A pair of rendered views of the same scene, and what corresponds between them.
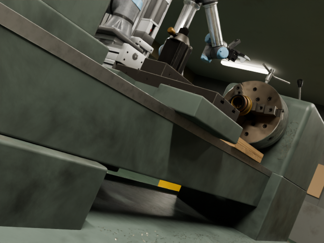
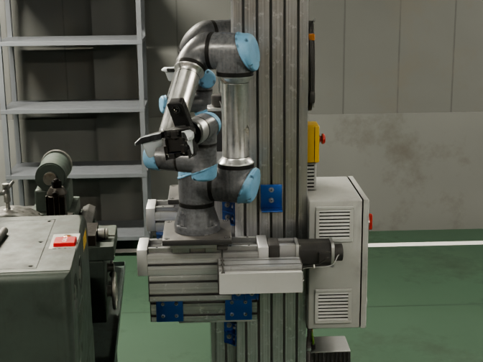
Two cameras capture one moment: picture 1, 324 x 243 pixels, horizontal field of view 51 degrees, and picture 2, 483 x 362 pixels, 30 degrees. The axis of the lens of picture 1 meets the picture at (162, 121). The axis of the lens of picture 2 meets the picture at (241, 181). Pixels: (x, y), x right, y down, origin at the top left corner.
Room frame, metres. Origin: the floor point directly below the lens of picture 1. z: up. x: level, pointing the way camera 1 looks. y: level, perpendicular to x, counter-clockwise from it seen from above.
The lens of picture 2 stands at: (4.27, -1.73, 2.04)
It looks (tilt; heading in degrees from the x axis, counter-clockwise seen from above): 14 degrees down; 138
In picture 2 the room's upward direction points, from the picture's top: 1 degrees counter-clockwise
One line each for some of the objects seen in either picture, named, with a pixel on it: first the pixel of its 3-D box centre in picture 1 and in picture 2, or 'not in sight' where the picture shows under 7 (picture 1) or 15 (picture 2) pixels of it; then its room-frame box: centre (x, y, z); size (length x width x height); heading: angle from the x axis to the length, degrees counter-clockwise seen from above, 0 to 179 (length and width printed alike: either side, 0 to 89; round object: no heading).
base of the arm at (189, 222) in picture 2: not in sight; (196, 215); (2.06, 0.07, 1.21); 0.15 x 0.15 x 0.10
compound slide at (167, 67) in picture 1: (168, 78); not in sight; (1.22, 0.04, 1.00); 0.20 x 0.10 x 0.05; 143
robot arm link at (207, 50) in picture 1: (209, 54); (198, 160); (2.29, -0.11, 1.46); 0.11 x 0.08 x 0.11; 29
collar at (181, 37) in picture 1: (180, 40); (57, 190); (1.20, 0.06, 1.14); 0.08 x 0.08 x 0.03
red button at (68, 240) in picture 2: not in sight; (65, 243); (2.14, -0.48, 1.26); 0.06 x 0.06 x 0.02; 53
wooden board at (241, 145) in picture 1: (211, 136); not in sight; (1.43, -0.22, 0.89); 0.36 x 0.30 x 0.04; 53
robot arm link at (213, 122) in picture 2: (213, 41); (203, 128); (2.31, -0.10, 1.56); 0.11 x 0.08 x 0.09; 119
